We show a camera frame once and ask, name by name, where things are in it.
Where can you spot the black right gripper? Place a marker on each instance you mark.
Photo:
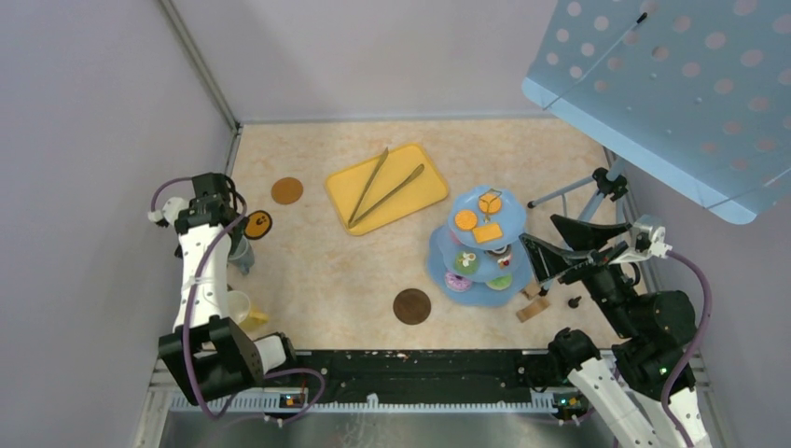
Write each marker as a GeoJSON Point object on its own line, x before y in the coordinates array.
{"type": "Point", "coordinates": [547, 259]}

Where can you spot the black yellow round coaster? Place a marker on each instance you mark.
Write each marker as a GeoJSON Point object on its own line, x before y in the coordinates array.
{"type": "Point", "coordinates": [259, 225]}

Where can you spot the grey mug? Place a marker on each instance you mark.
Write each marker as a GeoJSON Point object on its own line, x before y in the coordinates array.
{"type": "Point", "coordinates": [243, 257]}

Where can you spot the green frosted donut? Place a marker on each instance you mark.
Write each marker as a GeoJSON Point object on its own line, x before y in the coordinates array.
{"type": "Point", "coordinates": [500, 283]}

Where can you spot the light brown round coaster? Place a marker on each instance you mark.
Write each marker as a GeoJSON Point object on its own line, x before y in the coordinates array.
{"type": "Point", "coordinates": [287, 190]}

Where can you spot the square orange biscuit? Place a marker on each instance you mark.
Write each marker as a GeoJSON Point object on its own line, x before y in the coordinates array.
{"type": "Point", "coordinates": [488, 232]}

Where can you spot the round orange biscuit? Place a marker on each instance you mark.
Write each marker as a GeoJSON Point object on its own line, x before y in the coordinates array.
{"type": "Point", "coordinates": [490, 203]}
{"type": "Point", "coordinates": [465, 220]}

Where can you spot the purple frosted donut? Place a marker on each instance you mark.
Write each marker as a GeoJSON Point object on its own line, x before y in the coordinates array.
{"type": "Point", "coordinates": [457, 283]}

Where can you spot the dark brown round coaster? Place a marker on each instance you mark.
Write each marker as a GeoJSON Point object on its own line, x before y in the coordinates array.
{"type": "Point", "coordinates": [412, 306]}

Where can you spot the yellow cup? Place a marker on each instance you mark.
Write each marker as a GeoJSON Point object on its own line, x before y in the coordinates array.
{"type": "Point", "coordinates": [252, 320]}

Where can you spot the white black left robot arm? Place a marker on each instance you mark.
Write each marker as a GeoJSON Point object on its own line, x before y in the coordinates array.
{"type": "Point", "coordinates": [206, 352]}

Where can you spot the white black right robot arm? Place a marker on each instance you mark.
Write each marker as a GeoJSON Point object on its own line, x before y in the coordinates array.
{"type": "Point", "coordinates": [648, 397]}

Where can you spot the small wooden block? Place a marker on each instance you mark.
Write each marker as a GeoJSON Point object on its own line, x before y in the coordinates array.
{"type": "Point", "coordinates": [532, 290]}

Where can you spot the blue three-tier cake stand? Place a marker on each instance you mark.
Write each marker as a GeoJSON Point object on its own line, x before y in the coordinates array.
{"type": "Point", "coordinates": [446, 241]}

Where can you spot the cream white cup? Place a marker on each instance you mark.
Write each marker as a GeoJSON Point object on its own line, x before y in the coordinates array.
{"type": "Point", "coordinates": [239, 306]}

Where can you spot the yellow serving tray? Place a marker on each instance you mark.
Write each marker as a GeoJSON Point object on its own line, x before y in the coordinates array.
{"type": "Point", "coordinates": [383, 189]}

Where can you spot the blue perforated board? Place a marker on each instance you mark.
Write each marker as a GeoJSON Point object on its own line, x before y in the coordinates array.
{"type": "Point", "coordinates": [694, 93]}

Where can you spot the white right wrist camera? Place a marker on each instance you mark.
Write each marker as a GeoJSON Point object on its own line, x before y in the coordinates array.
{"type": "Point", "coordinates": [646, 241]}

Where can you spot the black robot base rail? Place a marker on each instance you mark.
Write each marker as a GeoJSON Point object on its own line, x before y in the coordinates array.
{"type": "Point", "coordinates": [432, 376]}

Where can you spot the white cable duct strip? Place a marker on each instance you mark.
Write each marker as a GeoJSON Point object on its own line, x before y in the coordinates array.
{"type": "Point", "coordinates": [272, 403]}

